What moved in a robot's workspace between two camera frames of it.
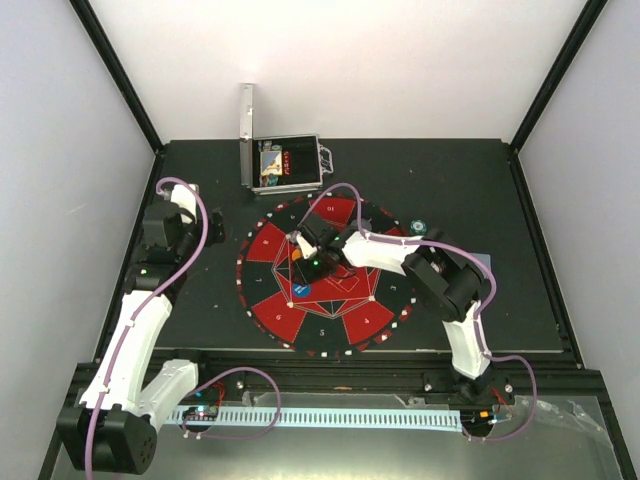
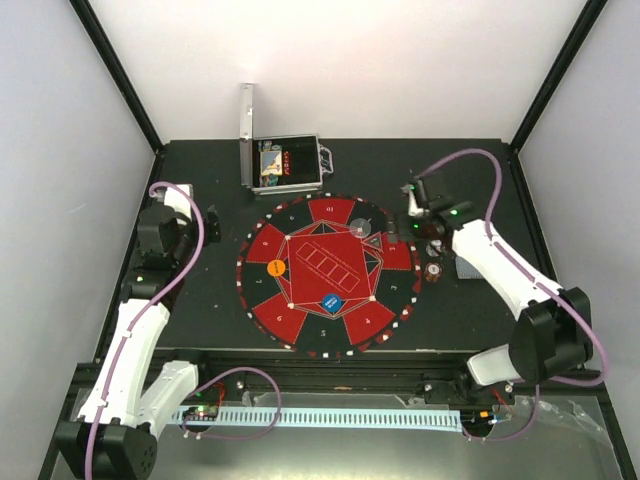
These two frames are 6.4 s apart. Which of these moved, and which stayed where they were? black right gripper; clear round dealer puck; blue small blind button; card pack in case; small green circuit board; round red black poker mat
Moved: black right gripper; blue small blind button
Stayed: round red black poker mat; card pack in case; clear round dealer puck; small green circuit board
